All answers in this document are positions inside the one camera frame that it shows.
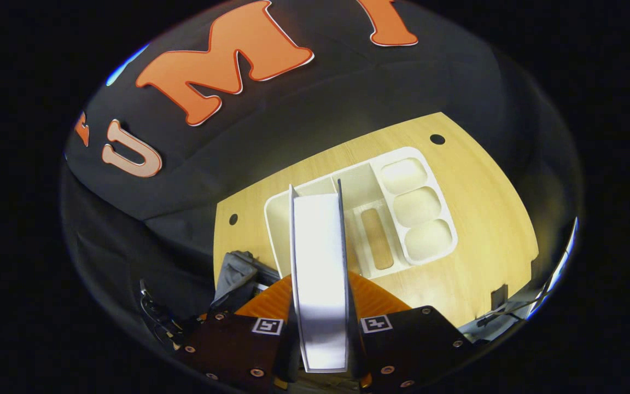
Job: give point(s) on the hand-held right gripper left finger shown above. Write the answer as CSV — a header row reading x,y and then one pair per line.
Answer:
x,y
238,350

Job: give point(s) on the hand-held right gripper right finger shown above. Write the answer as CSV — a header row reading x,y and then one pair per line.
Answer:
x,y
413,345

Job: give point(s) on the white book portrait cover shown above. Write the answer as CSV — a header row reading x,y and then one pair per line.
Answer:
x,y
320,273

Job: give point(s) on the white plastic bookshelf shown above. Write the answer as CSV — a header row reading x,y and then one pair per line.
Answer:
x,y
419,208

